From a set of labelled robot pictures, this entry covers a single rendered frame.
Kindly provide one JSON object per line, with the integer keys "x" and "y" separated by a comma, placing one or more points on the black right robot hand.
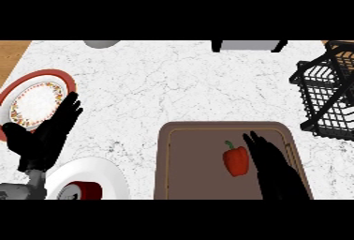
{"x": 276, "y": 175}

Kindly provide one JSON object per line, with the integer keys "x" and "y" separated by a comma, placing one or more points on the red bell pepper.
{"x": 236, "y": 161}

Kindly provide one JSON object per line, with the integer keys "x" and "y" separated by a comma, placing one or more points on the brown tray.
{"x": 207, "y": 162}

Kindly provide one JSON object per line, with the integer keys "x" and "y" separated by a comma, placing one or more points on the red-rimmed floral plate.
{"x": 34, "y": 103}

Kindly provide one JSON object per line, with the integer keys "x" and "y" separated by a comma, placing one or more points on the white plate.
{"x": 92, "y": 173}

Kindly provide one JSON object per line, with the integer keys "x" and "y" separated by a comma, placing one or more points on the grey appliance with black legs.
{"x": 248, "y": 45}

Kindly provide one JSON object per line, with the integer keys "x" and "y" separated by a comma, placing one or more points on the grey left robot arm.
{"x": 23, "y": 187}

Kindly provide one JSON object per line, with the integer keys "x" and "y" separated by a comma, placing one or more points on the grey round object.
{"x": 101, "y": 43}

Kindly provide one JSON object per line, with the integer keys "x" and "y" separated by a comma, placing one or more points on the red can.
{"x": 82, "y": 191}

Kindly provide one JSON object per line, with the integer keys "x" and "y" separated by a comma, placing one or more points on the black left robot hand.
{"x": 46, "y": 137}

